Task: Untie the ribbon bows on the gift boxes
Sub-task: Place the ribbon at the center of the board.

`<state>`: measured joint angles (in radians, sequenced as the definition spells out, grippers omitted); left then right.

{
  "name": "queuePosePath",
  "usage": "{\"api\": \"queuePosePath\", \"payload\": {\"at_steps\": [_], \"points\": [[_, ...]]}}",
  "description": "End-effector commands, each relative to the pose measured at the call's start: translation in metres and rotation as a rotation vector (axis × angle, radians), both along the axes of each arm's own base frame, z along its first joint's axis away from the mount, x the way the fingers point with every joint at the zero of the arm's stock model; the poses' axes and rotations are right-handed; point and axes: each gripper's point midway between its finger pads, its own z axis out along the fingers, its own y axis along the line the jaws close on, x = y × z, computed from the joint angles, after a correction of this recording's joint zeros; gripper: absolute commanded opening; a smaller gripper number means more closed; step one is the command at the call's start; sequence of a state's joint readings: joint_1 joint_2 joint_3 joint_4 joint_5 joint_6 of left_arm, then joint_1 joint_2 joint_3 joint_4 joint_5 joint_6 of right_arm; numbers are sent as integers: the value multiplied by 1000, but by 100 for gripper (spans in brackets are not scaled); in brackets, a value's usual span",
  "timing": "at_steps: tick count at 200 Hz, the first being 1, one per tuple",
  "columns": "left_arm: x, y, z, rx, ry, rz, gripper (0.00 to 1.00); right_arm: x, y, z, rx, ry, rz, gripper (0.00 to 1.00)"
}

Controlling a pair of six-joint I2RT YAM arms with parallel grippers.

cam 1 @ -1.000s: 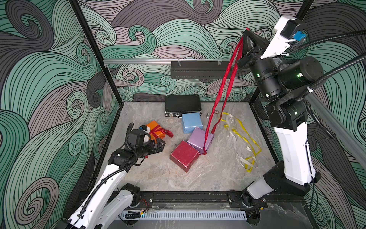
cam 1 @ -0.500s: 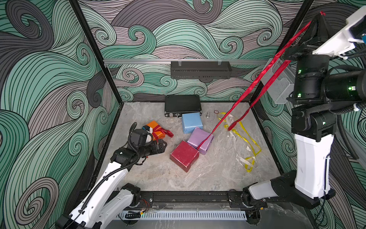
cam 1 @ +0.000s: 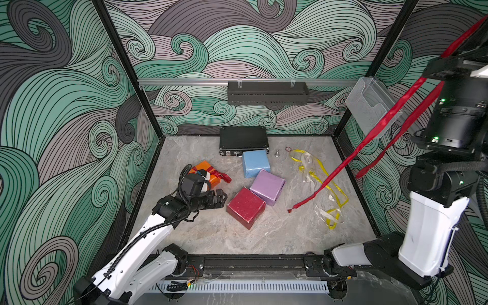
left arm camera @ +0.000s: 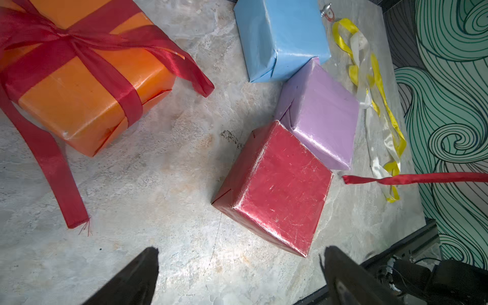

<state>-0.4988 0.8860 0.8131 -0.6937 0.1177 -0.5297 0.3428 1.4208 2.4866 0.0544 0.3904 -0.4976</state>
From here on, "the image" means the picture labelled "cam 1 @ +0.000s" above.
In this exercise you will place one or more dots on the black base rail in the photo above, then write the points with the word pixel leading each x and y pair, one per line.
pixel 311 264

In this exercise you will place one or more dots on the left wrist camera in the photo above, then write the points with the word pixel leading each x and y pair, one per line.
pixel 196 184

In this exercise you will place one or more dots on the orange gift box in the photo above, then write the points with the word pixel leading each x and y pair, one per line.
pixel 207 175

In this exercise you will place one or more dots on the aluminium rail back wall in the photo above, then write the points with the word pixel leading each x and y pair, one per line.
pixel 240 81

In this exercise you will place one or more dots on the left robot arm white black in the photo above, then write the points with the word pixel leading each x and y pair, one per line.
pixel 132 272

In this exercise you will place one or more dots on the red ribbon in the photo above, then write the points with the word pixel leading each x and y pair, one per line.
pixel 427 102
pixel 221 175

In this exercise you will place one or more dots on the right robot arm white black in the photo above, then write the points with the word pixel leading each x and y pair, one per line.
pixel 443 178

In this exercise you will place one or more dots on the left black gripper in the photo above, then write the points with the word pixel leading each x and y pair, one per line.
pixel 211 204

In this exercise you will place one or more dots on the red gift box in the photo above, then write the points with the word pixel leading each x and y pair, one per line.
pixel 246 207

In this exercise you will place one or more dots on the clear plastic wall bin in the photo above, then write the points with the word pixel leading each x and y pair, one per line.
pixel 369 101

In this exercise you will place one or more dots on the black wall tray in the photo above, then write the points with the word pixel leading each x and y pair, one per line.
pixel 268 94

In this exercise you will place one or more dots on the aluminium rail right wall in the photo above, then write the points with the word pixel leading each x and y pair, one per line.
pixel 404 146

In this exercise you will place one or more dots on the aluminium rail wall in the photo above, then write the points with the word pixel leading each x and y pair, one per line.
pixel 404 146
pixel 240 81

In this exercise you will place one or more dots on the purple gift box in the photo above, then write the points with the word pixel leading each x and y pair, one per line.
pixel 268 187

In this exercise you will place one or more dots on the blue gift box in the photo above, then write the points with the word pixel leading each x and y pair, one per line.
pixel 254 162

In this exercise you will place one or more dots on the black hard case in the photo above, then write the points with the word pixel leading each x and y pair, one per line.
pixel 234 141

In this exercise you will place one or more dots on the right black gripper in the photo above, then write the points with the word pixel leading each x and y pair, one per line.
pixel 459 67

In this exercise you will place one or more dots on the white slotted cable duct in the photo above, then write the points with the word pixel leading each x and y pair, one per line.
pixel 248 286

